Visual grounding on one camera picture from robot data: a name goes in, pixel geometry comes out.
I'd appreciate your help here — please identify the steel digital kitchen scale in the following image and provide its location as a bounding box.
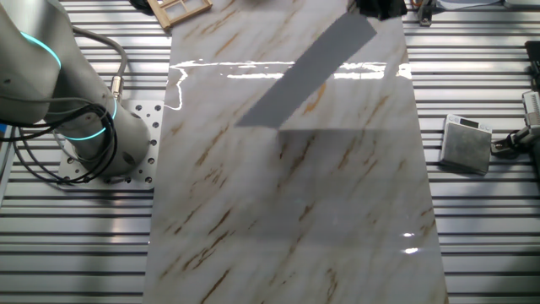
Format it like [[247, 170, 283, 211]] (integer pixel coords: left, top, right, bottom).
[[438, 113, 494, 176]]

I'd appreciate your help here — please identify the black C-clamp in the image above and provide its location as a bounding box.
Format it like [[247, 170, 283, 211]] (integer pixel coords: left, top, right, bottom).
[[128, 0, 156, 12]]

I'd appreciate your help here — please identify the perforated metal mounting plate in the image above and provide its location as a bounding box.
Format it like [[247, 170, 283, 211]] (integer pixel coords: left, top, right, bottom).
[[57, 100, 165, 192]]

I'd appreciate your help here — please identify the grey cable with metal connector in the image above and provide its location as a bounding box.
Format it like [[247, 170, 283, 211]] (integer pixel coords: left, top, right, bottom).
[[72, 25, 129, 103]]

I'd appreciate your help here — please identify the black bracket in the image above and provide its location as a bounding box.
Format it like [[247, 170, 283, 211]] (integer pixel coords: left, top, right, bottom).
[[524, 40, 540, 92]]

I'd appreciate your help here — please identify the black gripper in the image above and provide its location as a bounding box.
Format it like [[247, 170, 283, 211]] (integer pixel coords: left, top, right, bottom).
[[354, 0, 408, 22]]

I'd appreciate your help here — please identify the white paper sheet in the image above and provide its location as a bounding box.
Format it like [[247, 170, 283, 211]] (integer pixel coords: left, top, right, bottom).
[[234, 10, 378, 130]]

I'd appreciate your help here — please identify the silver depth camera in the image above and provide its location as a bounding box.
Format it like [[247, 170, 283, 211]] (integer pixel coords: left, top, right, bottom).
[[435, 0, 505, 12], [521, 90, 540, 128]]

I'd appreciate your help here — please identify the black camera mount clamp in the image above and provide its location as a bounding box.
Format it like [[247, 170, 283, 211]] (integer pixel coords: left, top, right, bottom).
[[414, 0, 436, 28]]

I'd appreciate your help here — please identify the small wooden window frame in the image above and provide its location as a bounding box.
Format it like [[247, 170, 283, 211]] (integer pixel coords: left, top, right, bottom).
[[145, 0, 213, 31]]

